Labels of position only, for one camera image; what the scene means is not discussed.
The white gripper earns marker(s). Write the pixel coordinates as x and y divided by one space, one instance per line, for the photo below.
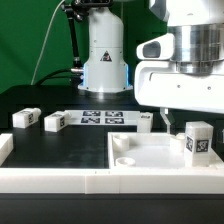
157 84

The white square tabletop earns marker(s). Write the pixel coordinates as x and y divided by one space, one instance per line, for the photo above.
155 151

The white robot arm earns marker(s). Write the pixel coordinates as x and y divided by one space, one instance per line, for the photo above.
182 69

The white U-shaped obstacle fence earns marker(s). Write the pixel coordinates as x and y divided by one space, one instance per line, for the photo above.
112 181

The white marker tag sheet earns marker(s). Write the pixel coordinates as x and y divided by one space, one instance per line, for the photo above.
101 117

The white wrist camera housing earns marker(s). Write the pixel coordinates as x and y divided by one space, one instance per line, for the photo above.
160 48

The black camera stand pole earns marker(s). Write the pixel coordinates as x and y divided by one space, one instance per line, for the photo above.
77 64

